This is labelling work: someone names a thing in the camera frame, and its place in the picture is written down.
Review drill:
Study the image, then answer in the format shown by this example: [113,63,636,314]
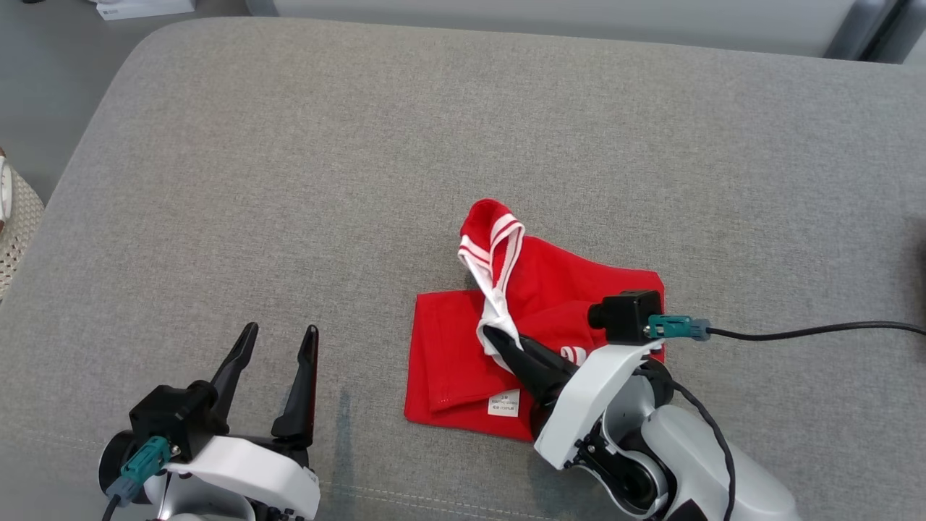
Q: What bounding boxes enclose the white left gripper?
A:
[166,323,322,520]

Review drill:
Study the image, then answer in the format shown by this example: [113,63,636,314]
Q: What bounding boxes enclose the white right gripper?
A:
[482,326,666,471]

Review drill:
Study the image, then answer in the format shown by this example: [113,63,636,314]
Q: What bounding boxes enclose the red and white basketball jersey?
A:
[404,198,666,443]

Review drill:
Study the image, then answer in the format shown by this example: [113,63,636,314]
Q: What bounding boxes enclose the woven beige basket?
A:
[0,163,46,299]

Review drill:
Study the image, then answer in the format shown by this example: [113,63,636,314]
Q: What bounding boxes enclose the white round object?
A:
[0,148,12,234]

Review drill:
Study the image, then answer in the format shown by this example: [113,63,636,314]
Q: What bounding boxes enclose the white power strip box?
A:
[94,0,196,21]

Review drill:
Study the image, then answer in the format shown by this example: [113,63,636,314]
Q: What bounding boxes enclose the grey rounded partition foot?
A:
[901,27,926,67]
[825,0,896,60]

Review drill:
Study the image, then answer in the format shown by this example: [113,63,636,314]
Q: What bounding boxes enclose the black cable with teal plug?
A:
[101,436,180,521]
[646,314,926,343]

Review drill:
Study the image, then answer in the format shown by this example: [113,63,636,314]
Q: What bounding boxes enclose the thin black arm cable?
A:
[669,380,737,521]

